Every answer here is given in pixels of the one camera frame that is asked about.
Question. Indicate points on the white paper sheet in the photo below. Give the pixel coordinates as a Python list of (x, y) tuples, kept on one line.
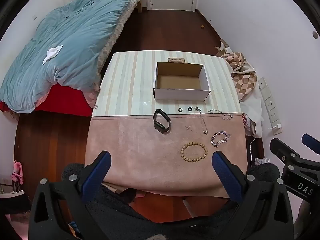
[(51, 53)]

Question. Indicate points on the white charger plug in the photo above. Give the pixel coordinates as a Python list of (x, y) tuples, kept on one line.
[(277, 126)]

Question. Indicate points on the black fleece garment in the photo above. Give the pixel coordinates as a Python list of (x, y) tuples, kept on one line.
[(150, 220)]

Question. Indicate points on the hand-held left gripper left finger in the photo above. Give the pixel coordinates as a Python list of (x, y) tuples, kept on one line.
[(98, 172)]

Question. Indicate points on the small brown label card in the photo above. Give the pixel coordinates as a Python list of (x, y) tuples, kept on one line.
[(176, 60)]

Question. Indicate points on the red bed sheet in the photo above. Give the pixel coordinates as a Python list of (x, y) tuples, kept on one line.
[(60, 100)]

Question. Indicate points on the brown checkered cloth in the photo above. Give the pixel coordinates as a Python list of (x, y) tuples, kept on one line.
[(243, 77)]

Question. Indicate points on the pink slippers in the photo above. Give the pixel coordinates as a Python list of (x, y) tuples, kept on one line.
[(18, 172)]

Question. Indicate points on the black wristband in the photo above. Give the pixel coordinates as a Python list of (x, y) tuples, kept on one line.
[(160, 126)]

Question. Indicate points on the white wall socket strip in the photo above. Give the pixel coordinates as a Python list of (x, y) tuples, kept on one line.
[(268, 100)]

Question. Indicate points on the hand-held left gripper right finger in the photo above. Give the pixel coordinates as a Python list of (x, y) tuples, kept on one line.
[(225, 172)]

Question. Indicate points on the bed with blue duvet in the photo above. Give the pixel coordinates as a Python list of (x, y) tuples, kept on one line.
[(75, 42)]

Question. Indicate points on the cream striped tablecloth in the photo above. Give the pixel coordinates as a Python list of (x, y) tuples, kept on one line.
[(125, 85)]

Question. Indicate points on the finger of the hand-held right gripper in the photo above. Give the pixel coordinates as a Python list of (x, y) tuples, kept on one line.
[(311, 142), (281, 148)]

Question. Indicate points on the white cardboard box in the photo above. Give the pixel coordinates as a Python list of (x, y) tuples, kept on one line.
[(180, 82)]

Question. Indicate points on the wooden bed leg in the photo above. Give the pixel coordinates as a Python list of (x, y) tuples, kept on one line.
[(139, 5)]

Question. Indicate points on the white sneaker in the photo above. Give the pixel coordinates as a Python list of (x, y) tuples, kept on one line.
[(11, 194)]

